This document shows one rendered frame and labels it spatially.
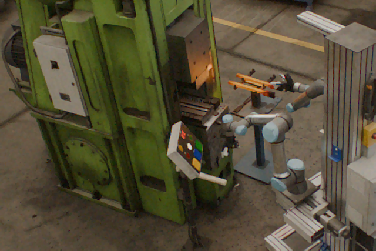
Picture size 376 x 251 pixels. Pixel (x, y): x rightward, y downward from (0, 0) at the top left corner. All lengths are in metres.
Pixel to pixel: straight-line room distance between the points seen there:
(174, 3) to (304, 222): 1.79
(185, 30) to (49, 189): 2.41
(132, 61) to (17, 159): 2.50
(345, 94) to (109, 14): 1.69
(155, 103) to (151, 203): 1.20
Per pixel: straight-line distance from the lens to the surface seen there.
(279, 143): 3.65
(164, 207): 5.00
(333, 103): 3.54
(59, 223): 5.40
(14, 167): 6.19
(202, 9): 4.51
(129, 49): 4.12
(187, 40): 4.08
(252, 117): 3.96
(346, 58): 3.31
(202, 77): 4.38
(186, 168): 4.01
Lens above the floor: 3.70
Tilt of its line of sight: 36 degrees down
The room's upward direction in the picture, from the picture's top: 9 degrees counter-clockwise
